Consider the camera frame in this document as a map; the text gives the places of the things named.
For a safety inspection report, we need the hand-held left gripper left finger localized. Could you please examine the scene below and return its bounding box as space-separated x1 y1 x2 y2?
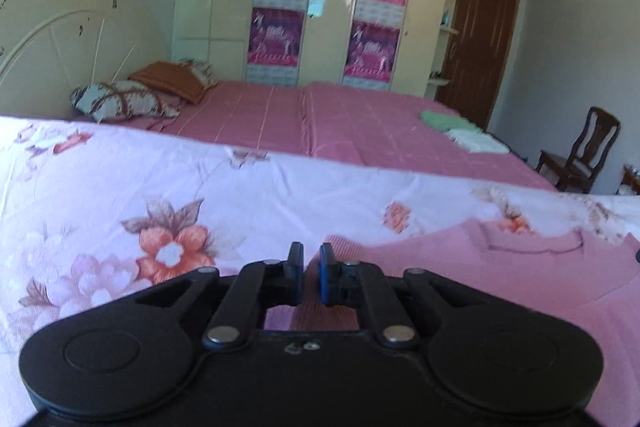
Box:
134 242 305 353

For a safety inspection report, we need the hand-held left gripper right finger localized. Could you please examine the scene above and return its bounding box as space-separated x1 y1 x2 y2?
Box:
319 242 490 352

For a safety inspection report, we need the pink long-sleeve sweater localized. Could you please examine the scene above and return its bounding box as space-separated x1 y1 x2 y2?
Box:
264 221 640 423

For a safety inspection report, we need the brown wooden furniture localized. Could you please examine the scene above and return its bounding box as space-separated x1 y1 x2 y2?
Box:
620 163 640 198

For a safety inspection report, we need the dark wooden chair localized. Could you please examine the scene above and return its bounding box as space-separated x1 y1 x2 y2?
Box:
536 107 622 194

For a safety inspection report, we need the pink bed cover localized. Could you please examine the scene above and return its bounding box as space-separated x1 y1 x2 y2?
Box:
145 79 558 192

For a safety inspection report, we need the green folded cloth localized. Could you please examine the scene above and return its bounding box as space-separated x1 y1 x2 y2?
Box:
419 109 482 132

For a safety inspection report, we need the white folded cloth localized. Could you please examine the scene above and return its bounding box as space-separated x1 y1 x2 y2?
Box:
442 127 508 154

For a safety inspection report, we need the small brown-patterned white pillow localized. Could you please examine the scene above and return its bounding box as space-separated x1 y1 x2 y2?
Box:
177 58 219 88

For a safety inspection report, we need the white floral bed sheet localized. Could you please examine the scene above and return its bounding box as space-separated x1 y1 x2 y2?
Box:
0 116 640 423

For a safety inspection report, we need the brown striped pillow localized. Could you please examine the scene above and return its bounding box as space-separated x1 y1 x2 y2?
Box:
128 62 211 105

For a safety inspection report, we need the large brown-patterned white pillow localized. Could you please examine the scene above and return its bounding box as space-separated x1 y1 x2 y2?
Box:
70 79 182 124

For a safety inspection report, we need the brown wooden door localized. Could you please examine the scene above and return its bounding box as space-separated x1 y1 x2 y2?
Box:
434 0 523 130

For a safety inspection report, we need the cream glossy wardrobe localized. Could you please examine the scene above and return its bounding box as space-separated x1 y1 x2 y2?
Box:
171 0 560 98

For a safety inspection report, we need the cream corner shelf unit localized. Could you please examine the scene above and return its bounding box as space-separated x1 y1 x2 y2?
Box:
425 0 468 88

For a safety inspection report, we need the cream rounded headboard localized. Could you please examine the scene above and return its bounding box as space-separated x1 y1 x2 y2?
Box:
0 0 168 118

